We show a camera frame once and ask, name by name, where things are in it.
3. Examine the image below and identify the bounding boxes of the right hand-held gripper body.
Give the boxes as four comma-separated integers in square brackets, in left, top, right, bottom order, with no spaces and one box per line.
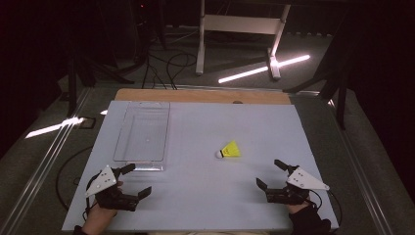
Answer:
[265,166,331,207]

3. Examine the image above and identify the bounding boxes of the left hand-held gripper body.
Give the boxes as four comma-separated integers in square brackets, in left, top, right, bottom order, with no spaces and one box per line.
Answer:
[85,164,140,212]

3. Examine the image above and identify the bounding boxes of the clear plastic container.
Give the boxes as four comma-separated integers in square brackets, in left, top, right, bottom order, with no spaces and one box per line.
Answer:
[113,101,171,172]

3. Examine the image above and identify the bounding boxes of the yellow shuttlecock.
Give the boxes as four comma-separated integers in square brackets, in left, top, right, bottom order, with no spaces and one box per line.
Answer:
[214,140,242,160]

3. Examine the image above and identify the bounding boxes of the person's right hand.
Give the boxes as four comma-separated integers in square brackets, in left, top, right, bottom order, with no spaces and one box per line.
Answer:
[288,199,315,216]

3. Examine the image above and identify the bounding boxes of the person's left hand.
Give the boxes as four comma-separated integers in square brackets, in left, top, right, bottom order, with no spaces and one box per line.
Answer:
[83,180,124,231]

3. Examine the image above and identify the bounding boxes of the floor socket plate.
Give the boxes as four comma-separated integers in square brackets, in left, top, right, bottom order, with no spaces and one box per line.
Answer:
[77,117,97,129]

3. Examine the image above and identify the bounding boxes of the black metal stand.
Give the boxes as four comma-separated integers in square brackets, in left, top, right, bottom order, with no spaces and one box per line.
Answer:
[65,48,135,118]
[283,48,348,131]

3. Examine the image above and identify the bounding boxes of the wooden board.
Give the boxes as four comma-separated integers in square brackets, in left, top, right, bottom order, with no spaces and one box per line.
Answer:
[114,88,292,106]

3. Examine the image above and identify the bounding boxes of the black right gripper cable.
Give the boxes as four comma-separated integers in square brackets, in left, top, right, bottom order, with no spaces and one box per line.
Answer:
[307,188,344,227]

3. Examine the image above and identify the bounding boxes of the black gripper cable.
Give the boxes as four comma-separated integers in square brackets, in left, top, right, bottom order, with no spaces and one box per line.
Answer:
[307,188,344,227]
[55,145,96,221]

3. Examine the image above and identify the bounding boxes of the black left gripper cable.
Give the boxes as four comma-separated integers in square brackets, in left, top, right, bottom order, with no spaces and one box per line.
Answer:
[55,145,96,221]

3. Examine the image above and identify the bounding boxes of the metal floor rail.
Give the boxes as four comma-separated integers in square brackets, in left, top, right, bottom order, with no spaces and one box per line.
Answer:
[0,87,93,235]
[326,97,397,235]

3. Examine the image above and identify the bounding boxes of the black floor cables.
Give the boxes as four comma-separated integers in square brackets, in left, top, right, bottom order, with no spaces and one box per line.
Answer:
[140,48,199,91]

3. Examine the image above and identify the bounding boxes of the white table frame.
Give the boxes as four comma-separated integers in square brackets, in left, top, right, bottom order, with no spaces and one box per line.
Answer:
[195,0,292,81]

